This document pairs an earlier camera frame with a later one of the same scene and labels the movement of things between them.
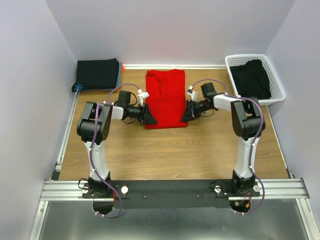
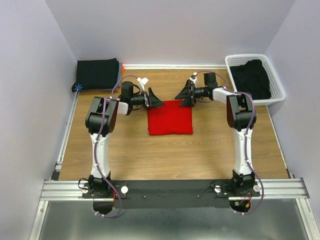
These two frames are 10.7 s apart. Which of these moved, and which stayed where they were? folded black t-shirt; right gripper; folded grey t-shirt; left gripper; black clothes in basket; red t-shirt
Moved: red t-shirt; right gripper; left gripper
Stayed: folded black t-shirt; folded grey t-shirt; black clothes in basket
